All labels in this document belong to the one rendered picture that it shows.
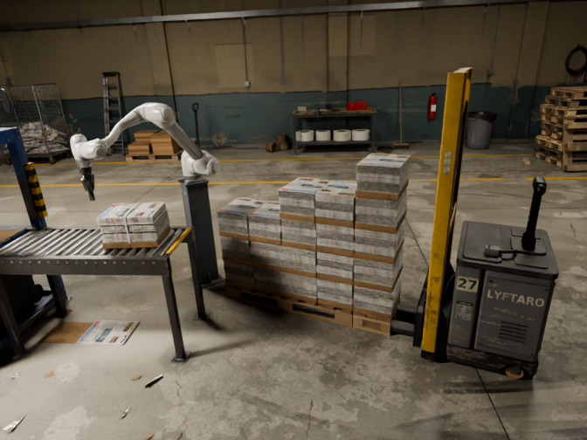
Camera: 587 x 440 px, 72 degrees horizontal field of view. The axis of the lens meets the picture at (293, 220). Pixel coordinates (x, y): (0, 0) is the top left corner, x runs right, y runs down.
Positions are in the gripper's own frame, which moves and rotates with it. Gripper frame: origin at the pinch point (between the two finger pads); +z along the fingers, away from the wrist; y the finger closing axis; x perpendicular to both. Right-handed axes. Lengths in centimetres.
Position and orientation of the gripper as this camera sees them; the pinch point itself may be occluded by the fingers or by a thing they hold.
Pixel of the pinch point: (91, 195)
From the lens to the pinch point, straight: 309.4
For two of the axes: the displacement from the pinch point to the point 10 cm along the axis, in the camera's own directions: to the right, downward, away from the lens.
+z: 0.4, 9.3, 3.7
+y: 0.9, -3.7, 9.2
